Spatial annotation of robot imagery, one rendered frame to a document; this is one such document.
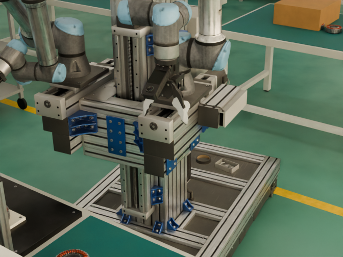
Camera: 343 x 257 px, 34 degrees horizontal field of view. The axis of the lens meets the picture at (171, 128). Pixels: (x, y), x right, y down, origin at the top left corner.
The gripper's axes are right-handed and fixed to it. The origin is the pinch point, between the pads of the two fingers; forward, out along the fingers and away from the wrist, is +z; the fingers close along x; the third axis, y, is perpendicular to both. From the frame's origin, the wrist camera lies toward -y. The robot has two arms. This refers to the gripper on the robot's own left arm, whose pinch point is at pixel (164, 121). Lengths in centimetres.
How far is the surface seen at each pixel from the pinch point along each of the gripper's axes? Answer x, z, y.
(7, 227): 34, 26, -37
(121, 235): 11.9, 40.3, -9.5
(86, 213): 30, 40, -4
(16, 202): 54, 38, -11
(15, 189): 60, 38, -5
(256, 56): 96, 115, 393
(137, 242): 5.0, 40.3, -10.7
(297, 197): -10, 115, 154
